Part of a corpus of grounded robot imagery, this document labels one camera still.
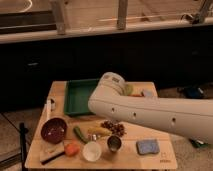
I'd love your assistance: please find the blue sponge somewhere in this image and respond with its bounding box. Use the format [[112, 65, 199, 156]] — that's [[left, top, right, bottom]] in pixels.
[[136, 139, 160, 155]]

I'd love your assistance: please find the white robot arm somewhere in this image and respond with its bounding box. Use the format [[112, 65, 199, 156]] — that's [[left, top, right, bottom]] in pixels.
[[88, 72, 213, 144]]

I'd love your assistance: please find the green plastic tray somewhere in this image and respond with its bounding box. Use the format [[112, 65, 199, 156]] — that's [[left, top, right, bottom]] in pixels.
[[64, 79, 99, 117]]

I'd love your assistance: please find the green pear toy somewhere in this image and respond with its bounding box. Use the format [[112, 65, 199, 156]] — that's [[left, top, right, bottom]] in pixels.
[[124, 84, 133, 96]]

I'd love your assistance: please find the orange bowl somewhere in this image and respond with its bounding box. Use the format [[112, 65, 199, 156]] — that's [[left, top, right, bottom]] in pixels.
[[130, 94, 144, 97]]

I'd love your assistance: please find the grey small cloth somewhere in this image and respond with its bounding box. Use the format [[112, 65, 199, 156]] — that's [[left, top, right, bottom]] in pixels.
[[141, 89, 154, 98]]

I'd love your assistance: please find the bunch of red grapes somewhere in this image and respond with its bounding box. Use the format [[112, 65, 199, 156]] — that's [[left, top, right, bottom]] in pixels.
[[101, 121, 125, 137]]

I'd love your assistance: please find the yellow corn cob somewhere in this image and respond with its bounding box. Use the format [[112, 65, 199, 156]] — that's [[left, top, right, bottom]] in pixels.
[[88, 127, 112, 136]]

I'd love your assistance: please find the green cucumber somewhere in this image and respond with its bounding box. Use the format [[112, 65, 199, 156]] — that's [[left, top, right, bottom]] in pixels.
[[73, 126, 88, 144]]

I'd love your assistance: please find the metal cup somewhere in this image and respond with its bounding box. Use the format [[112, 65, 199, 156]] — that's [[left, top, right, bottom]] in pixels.
[[107, 135, 122, 152]]

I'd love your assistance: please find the white small bottle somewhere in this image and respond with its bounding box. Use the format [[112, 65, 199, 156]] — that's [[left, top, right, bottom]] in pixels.
[[46, 99, 55, 120]]

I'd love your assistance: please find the dark red bowl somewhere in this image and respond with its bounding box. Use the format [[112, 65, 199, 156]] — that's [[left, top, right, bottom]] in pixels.
[[41, 118, 67, 144]]

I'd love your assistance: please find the wooden table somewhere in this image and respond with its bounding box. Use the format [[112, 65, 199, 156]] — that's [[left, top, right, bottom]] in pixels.
[[25, 81, 177, 171]]

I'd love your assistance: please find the orange carrot toy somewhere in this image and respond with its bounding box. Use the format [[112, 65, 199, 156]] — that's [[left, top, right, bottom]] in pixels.
[[65, 143, 80, 157]]

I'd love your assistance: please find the blue device on floor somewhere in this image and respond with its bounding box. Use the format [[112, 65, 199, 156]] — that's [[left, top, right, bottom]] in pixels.
[[178, 86, 204, 99]]

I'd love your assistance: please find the wooden brush block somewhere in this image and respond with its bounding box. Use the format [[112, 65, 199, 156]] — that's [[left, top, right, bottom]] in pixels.
[[39, 143, 65, 165]]

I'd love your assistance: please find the green bin with clutter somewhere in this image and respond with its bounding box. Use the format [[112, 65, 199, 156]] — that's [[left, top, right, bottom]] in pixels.
[[189, 139, 211, 148]]

